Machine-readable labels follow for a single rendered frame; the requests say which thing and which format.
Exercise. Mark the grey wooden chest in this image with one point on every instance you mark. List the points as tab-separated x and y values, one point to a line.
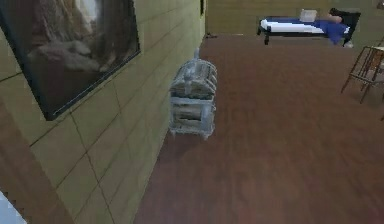
193	96

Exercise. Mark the black bed with blue blanket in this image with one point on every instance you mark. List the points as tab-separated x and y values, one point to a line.
300	27

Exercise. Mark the white pillow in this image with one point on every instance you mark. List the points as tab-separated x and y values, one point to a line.
308	15

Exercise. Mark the dark framed wall picture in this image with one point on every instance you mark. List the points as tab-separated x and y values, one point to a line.
66	50

